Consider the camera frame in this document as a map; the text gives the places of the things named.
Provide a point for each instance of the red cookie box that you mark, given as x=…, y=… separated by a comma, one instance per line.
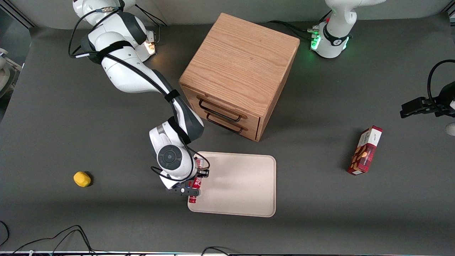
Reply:
x=366, y=151

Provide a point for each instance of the white grey background object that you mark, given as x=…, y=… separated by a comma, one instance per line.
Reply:
x=4, y=73

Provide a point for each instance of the beige plastic tray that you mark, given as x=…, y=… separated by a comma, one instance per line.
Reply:
x=238, y=185

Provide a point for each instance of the wooden drawer cabinet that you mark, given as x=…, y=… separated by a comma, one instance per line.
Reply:
x=241, y=60

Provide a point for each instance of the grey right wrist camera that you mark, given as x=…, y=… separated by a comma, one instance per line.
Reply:
x=183, y=190

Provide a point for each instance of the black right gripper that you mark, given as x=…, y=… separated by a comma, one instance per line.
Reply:
x=201, y=173

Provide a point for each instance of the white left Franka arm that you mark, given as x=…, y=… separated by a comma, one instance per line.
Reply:
x=334, y=35

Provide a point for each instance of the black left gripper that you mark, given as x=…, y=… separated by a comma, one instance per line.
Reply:
x=436, y=106

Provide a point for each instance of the yellow lemon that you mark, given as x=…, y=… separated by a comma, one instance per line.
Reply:
x=82, y=179

